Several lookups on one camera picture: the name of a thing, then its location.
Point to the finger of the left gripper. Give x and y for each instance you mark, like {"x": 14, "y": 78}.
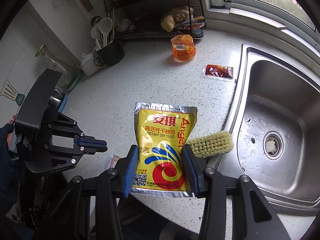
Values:
{"x": 91, "y": 150}
{"x": 90, "y": 142}

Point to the dark green mug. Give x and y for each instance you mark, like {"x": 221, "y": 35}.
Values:
{"x": 109, "y": 55}

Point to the small steel teapot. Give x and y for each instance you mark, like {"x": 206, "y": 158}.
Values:
{"x": 55, "y": 99}

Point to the white sugar pot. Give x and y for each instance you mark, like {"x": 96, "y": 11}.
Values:
{"x": 87, "y": 64}

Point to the glass carafe bottle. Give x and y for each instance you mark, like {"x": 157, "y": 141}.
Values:
{"x": 52, "y": 62}

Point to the ginger root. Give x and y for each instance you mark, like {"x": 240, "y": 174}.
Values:
{"x": 176, "y": 15}

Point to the red sauce packet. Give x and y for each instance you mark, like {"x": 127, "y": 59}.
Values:
{"x": 214, "y": 70}

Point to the white pink sachet packet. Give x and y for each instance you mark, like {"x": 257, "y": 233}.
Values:
{"x": 114, "y": 161}

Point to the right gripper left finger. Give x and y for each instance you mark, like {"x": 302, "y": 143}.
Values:
{"x": 131, "y": 162}

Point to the blue saucer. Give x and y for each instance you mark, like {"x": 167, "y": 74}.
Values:
{"x": 62, "y": 103}

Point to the orange plastic cup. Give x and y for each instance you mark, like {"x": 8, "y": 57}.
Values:
{"x": 183, "y": 47}

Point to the yellow yeast packet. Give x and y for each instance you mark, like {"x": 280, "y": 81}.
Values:
{"x": 161, "y": 132}

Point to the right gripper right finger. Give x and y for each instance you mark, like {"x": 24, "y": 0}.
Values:
{"x": 189, "y": 163}

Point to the yellow bristle scrub brush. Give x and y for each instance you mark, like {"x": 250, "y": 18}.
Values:
{"x": 212, "y": 145}

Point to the green tray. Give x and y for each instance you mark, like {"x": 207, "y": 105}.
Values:
{"x": 73, "y": 81}

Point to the black wire rack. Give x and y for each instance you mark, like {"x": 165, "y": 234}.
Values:
{"x": 146, "y": 16}

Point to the white rice paddle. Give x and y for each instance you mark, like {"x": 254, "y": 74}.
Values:
{"x": 105, "y": 26}

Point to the stainless steel sink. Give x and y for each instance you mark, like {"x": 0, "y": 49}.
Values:
{"x": 274, "y": 123}

